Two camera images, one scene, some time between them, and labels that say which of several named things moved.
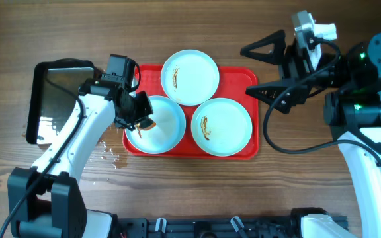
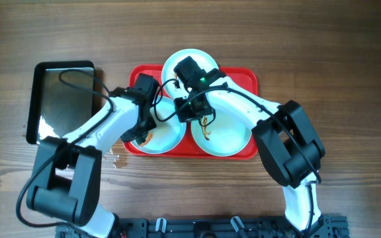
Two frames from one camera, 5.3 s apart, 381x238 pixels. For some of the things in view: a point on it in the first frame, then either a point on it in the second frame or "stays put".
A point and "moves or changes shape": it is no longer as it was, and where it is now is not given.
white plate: (169, 130) stays put
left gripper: (142, 108) to (141, 133)
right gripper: (296, 73) to (194, 112)
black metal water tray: (53, 88) stays put
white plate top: (190, 77) stays put
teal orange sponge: (146, 124) moves or changes shape
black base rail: (149, 227) stays put
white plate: (221, 127) stays put
